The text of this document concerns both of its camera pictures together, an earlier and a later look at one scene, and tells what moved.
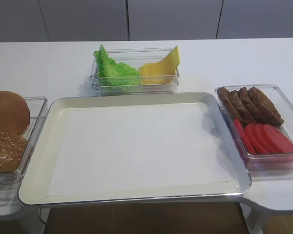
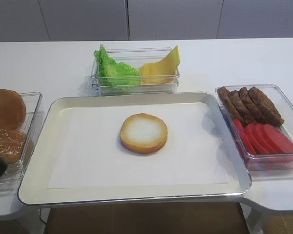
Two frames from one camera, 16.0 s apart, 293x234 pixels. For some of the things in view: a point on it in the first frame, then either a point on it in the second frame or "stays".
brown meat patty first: x=232 y=108 stays
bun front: x=9 y=112 → x=143 y=133
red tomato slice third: x=265 y=139 stays
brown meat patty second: x=242 y=107 stays
